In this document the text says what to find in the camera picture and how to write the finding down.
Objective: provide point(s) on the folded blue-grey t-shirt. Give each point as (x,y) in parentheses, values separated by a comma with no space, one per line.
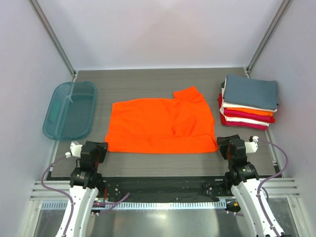
(250,93)

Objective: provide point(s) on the folded magenta t-shirt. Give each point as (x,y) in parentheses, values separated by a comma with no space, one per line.
(238,114)

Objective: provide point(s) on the teal plastic bin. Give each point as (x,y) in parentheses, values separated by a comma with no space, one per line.
(70,113)

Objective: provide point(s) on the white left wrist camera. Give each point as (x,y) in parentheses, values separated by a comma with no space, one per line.
(75,150)

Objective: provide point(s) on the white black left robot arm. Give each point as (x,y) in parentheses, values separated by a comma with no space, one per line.
(86,183)

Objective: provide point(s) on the aluminium frame post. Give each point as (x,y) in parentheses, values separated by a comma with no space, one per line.
(53,37)
(282,9)

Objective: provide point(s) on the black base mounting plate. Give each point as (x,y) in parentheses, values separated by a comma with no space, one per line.
(170,189)

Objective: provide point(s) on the left aluminium frame post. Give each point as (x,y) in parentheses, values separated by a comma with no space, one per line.
(53,37)

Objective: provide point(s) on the folded orange t-shirt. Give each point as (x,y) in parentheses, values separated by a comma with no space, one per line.
(245,111)

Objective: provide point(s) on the orange t-shirt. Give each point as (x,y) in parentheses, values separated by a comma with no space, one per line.
(245,111)
(181,125)

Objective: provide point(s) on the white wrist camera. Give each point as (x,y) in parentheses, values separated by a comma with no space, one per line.
(75,150)
(252,145)

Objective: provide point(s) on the slotted grey cable duct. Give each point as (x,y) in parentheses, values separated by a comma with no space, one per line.
(221,204)

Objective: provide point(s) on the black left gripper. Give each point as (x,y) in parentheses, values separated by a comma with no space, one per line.
(96,146)

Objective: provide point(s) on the right aluminium frame post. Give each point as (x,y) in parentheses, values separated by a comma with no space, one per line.
(282,9)

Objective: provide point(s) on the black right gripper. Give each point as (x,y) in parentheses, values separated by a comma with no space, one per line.
(228,139)

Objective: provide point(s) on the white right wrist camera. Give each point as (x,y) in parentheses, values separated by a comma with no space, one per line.
(252,145)

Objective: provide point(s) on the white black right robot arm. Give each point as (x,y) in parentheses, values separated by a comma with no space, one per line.
(242,180)

